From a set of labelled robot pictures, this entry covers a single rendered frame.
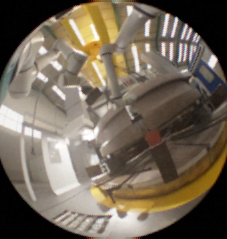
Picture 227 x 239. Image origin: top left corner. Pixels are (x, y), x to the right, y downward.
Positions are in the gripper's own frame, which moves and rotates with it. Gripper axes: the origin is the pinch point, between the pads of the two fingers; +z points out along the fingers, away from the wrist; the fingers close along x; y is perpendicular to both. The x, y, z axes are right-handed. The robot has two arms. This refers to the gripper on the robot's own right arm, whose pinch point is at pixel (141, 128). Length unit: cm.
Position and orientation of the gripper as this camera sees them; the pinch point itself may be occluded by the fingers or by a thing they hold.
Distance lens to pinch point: 82.9
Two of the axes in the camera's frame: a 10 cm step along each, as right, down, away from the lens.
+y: -5.2, -1.7, -8.4
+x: 7.6, -5.3, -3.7
